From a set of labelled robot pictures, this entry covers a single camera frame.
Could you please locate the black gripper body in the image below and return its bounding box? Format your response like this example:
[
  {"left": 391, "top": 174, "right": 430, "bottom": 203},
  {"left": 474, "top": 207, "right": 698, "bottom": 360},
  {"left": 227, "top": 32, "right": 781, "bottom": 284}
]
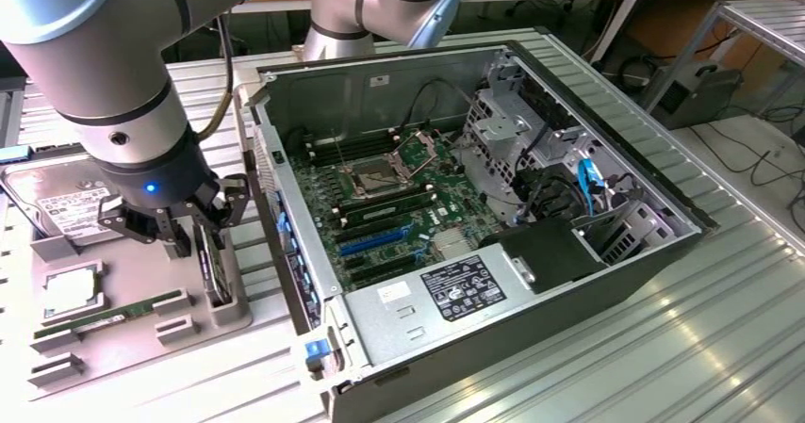
[{"left": 92, "top": 128, "right": 223, "bottom": 217}]

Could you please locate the grey parts rack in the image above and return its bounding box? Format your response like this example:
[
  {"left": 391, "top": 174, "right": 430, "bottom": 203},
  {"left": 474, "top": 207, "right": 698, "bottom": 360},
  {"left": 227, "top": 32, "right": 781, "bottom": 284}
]
[{"left": 24, "top": 224, "right": 256, "bottom": 401}]

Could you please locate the silver hard disk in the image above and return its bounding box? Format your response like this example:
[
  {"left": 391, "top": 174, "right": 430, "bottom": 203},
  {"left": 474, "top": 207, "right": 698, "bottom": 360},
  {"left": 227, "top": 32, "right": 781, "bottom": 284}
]
[{"left": 0, "top": 156, "right": 131, "bottom": 251}]

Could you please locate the CPU chip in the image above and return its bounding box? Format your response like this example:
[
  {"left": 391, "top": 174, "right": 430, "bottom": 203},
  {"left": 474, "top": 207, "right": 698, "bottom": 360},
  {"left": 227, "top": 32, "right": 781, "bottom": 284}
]
[{"left": 40, "top": 269, "right": 104, "bottom": 321}]

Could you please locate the green RAM stick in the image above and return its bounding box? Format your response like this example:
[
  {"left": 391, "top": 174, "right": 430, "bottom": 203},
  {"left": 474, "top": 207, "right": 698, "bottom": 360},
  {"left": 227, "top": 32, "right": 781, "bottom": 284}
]
[{"left": 32, "top": 295, "right": 186, "bottom": 340}]

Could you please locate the CPU socket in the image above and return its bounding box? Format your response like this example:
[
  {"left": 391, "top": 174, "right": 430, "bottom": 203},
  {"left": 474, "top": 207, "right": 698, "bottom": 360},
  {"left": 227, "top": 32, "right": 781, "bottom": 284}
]
[{"left": 340, "top": 158, "right": 407, "bottom": 203}]

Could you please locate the blue expansion slot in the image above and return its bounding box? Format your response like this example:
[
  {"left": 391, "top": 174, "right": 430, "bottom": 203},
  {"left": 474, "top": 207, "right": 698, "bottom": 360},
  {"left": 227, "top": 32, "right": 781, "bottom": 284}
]
[{"left": 338, "top": 231, "right": 411, "bottom": 258}]

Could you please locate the RAM stick with white label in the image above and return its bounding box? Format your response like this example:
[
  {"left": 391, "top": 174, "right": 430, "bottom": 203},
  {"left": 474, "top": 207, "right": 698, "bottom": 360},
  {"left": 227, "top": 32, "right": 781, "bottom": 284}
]
[{"left": 343, "top": 190, "right": 436, "bottom": 224}]

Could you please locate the black expansion slot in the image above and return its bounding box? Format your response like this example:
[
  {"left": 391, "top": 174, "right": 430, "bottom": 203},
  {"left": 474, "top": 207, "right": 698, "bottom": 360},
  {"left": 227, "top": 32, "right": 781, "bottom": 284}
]
[{"left": 346, "top": 252, "right": 420, "bottom": 285}]

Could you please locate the metal socket cover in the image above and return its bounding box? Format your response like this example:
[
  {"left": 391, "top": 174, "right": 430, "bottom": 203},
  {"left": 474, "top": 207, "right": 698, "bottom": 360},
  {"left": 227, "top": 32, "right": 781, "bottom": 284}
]
[{"left": 387, "top": 130, "right": 444, "bottom": 175}]

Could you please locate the green motherboard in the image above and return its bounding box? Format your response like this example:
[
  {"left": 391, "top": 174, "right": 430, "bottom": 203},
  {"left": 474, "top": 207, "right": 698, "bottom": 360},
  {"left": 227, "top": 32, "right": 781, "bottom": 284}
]
[{"left": 286, "top": 128, "right": 509, "bottom": 295}]

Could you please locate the blue case latch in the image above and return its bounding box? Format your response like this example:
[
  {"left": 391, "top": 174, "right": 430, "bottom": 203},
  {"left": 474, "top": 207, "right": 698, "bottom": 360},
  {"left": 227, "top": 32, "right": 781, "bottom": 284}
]
[{"left": 303, "top": 340, "right": 334, "bottom": 368}]

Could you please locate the silver chipset heatsink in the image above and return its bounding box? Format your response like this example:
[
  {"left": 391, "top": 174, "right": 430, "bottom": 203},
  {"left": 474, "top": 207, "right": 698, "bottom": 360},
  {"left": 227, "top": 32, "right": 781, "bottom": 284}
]
[{"left": 431, "top": 232, "right": 481, "bottom": 260}]

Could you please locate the silver power supply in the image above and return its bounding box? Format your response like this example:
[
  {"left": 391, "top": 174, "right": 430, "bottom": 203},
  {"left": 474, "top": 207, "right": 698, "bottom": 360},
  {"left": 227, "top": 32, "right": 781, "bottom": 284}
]
[{"left": 342, "top": 243, "right": 543, "bottom": 368}]

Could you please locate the metal disk bay cage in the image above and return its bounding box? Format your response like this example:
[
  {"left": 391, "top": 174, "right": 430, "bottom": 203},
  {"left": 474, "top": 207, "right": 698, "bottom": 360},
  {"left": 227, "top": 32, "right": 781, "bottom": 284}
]
[{"left": 462, "top": 53, "right": 609, "bottom": 182}]

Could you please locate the black fan shroud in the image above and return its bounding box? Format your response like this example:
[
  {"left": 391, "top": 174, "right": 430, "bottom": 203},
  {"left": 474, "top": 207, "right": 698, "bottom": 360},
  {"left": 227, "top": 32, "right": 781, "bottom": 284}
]
[{"left": 479, "top": 219, "right": 610, "bottom": 295}]

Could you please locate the open black PC case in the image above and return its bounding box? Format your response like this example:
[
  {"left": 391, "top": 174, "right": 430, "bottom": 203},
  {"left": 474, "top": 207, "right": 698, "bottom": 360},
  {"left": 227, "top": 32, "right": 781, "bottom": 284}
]
[{"left": 235, "top": 40, "right": 722, "bottom": 423}]

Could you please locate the black box on floor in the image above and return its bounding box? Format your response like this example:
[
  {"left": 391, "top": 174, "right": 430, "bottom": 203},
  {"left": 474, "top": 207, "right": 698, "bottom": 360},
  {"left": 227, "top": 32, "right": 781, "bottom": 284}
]
[{"left": 645, "top": 58, "right": 745, "bottom": 131}]

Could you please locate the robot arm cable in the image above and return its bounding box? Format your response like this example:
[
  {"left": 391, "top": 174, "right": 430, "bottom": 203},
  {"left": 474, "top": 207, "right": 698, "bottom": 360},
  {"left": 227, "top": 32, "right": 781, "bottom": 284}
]
[{"left": 195, "top": 10, "right": 239, "bottom": 140}]

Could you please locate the black wire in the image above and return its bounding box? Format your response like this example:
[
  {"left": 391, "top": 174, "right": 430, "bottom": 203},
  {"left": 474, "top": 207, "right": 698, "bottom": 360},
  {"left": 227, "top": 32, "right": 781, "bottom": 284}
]
[{"left": 399, "top": 77, "right": 474, "bottom": 135}]

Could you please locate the blue data wire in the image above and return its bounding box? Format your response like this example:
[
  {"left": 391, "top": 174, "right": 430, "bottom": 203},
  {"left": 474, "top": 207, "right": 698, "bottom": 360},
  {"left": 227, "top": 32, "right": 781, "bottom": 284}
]
[{"left": 574, "top": 156, "right": 606, "bottom": 218}]

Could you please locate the aluminium frame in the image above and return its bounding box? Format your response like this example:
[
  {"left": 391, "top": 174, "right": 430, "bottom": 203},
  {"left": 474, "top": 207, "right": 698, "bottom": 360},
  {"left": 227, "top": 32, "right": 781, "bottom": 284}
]
[{"left": 673, "top": 0, "right": 805, "bottom": 95}]

